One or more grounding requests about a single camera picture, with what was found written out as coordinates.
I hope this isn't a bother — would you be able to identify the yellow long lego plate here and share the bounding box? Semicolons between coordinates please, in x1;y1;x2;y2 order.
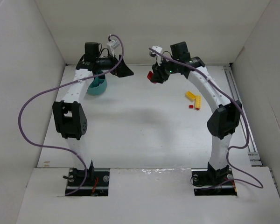
195;95;202;110

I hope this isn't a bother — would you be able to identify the yellow lego brick upside down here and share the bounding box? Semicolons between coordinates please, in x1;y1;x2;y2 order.
185;91;196;101

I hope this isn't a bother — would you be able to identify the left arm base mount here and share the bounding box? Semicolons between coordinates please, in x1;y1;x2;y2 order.
63;168;110;197

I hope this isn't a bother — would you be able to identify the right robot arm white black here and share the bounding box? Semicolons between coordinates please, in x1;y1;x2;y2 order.
147;42;242;185

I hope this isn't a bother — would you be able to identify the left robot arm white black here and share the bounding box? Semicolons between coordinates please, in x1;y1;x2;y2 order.
52;40;134;170

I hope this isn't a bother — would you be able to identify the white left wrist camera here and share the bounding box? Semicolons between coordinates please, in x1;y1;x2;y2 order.
106;35;121;56

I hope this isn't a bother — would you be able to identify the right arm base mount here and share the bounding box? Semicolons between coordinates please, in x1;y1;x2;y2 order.
190;168;237;196

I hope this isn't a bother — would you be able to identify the red large lego brick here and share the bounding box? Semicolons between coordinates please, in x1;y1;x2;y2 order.
147;71;154;81

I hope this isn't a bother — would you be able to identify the teal divided round container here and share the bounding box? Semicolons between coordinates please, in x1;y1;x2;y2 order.
87;75;107;96

